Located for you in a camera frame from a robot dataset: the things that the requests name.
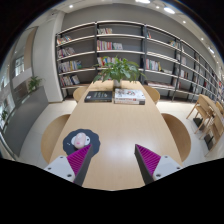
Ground curved wooden chair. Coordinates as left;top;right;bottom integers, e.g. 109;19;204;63
143;84;161;105
161;113;192;163
40;113;72;164
72;86;90;103

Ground pale pink computer mouse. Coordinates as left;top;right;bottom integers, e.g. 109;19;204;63
73;132;88;150

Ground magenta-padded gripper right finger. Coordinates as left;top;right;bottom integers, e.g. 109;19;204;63
134;143;183;185

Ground white book red spine lettering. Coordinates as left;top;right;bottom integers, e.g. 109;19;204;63
114;99;146;106

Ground small green floor plant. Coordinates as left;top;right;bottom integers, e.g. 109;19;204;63
27;75;44;93

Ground wooden tables and chairs group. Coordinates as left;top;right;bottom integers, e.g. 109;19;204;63
185;94;224;158

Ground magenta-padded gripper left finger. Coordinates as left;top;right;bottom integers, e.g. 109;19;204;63
43;143;95;187

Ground ceiling lights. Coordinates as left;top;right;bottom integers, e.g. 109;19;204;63
68;0;216;56

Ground grey bookshelf unit with books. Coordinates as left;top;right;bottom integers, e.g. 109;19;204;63
54;20;224;104

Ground dark cloud-shaped mouse pad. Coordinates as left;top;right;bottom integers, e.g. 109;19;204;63
62;128;101;157

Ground green potted plant white pot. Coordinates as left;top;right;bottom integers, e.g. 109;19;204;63
92;55;147;89

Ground white illustrated book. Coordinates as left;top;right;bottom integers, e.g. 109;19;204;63
114;88;147;102

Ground black book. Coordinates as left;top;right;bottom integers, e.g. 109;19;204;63
83;90;114;103

